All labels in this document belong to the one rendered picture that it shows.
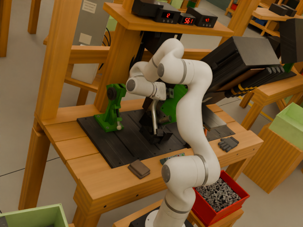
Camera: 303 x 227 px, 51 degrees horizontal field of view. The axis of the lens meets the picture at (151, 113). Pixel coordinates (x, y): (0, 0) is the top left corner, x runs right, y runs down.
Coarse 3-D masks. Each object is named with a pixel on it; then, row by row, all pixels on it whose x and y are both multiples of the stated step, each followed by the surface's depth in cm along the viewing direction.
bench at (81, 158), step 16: (64, 112) 188; (80, 112) 194; (96, 112) 200; (224, 112) 261; (32, 128) 186; (48, 128) 172; (64, 128) 176; (80, 128) 181; (240, 128) 247; (32, 144) 189; (48, 144) 191; (64, 144) 166; (80, 144) 170; (32, 160) 192; (64, 160) 158; (80, 160) 161; (96, 160) 164; (32, 176) 200; (80, 176) 152; (32, 192) 210; (80, 224) 154; (96, 224) 159
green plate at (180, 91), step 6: (180, 84) 183; (174, 90) 185; (180, 90) 183; (186, 90) 180; (174, 96) 185; (180, 96) 182; (168, 102) 187; (174, 102) 184; (162, 108) 190; (168, 108) 187; (174, 108) 184; (168, 114) 186
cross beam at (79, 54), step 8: (72, 48) 171; (80, 48) 174; (88, 48) 178; (96, 48) 181; (104, 48) 185; (72, 56) 172; (80, 56) 176; (88, 56) 179; (96, 56) 183; (104, 56) 186; (144, 56) 206; (152, 56) 211; (184, 56) 232; (192, 56) 238; (200, 56) 244
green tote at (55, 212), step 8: (32, 208) 120; (40, 208) 121; (48, 208) 123; (56, 208) 125; (0, 216) 113; (8, 216) 115; (16, 216) 117; (24, 216) 119; (32, 216) 122; (40, 216) 124; (48, 216) 126; (56, 216) 128; (64, 216) 122; (8, 224) 118; (16, 224) 120; (24, 224) 122; (32, 224) 125; (40, 224) 127; (48, 224) 130; (56, 224) 128; (64, 224) 119
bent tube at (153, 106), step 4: (168, 92) 184; (172, 92) 185; (172, 96) 184; (156, 100) 190; (152, 104) 190; (152, 108) 190; (152, 112) 190; (152, 116) 189; (152, 120) 189; (156, 120) 189; (152, 124) 189; (156, 124) 188; (156, 128) 188
